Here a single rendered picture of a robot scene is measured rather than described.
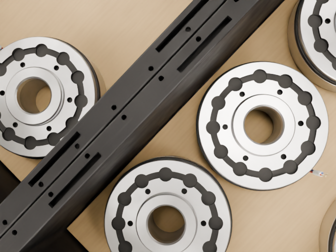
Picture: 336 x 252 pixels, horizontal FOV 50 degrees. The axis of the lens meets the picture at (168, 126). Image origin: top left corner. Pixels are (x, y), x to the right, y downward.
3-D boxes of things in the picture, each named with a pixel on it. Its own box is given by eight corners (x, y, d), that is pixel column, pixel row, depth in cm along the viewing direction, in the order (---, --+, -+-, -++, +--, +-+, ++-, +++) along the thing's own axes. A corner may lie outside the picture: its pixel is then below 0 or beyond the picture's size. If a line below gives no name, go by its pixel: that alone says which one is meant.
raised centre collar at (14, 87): (41, 55, 30) (38, 53, 29) (77, 100, 30) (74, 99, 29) (-4, 92, 30) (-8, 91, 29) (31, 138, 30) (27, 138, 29)
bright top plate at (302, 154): (266, 215, 28) (267, 217, 28) (172, 129, 29) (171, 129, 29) (354, 121, 28) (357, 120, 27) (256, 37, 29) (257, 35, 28)
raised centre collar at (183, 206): (167, 267, 28) (166, 270, 28) (123, 223, 29) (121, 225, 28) (210, 222, 28) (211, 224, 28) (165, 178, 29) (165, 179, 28)
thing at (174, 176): (169, 312, 29) (168, 315, 28) (80, 221, 30) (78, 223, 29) (257, 221, 28) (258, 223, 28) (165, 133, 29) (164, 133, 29)
